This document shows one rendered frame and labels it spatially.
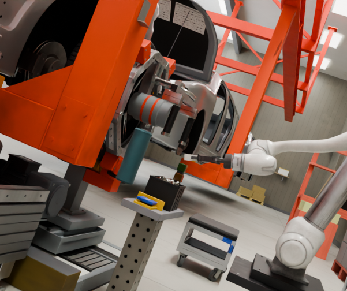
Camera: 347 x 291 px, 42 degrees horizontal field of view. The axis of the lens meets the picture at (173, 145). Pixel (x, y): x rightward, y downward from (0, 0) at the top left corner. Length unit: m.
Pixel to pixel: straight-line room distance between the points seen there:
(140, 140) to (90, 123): 0.49
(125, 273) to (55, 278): 0.33
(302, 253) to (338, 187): 0.31
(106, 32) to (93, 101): 0.26
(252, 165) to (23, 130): 1.05
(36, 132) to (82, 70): 0.29
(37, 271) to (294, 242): 1.01
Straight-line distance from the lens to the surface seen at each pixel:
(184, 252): 3.08
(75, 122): 1.68
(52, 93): 1.77
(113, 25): 1.72
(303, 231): 1.98
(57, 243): 2.08
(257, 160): 2.19
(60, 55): 2.53
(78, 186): 2.32
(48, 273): 1.80
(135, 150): 2.09
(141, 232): 1.95
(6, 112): 1.83
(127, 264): 1.98
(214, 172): 5.77
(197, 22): 5.57
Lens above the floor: 0.69
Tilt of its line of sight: 1 degrees up
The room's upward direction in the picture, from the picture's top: 21 degrees clockwise
